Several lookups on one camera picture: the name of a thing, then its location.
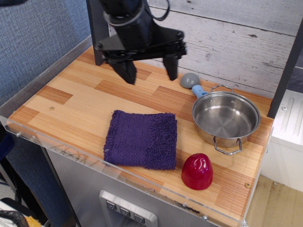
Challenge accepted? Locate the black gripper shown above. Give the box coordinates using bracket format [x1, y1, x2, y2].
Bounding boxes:
[94, 9, 187, 85]

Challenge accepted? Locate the blue and grey spoon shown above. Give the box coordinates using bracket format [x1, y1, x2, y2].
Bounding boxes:
[180, 73, 207, 98]

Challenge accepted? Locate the stainless steel pot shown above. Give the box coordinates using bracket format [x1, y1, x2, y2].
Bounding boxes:
[192, 85, 261, 155]

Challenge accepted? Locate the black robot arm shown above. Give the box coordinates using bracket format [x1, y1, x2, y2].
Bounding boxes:
[95, 0, 187, 84]

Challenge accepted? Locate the purple towel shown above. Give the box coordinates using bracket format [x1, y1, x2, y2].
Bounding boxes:
[104, 110, 177, 170]

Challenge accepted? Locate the red plastic pepper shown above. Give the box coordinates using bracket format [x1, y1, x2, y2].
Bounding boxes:
[181, 153, 214, 190]

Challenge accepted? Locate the stainless steel cabinet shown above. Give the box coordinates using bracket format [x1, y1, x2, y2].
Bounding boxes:
[44, 146, 227, 227]

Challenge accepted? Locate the silver control panel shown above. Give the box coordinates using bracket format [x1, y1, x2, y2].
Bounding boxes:
[99, 190, 158, 227]

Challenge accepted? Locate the clear acrylic guard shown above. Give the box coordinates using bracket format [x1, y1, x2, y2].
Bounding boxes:
[0, 38, 273, 227]

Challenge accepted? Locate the white side cabinet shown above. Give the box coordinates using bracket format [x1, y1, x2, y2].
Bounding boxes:
[260, 90, 303, 191]

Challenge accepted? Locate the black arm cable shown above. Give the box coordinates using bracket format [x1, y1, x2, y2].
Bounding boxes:
[148, 0, 170, 21]

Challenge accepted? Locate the dark left post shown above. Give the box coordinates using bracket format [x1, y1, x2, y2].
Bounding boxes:
[86, 0, 109, 66]

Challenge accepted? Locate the dark post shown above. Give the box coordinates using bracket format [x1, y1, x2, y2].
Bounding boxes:
[86, 0, 109, 66]
[267, 0, 303, 118]

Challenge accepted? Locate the dark right post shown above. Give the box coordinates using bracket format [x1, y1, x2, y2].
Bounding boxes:
[267, 0, 303, 118]

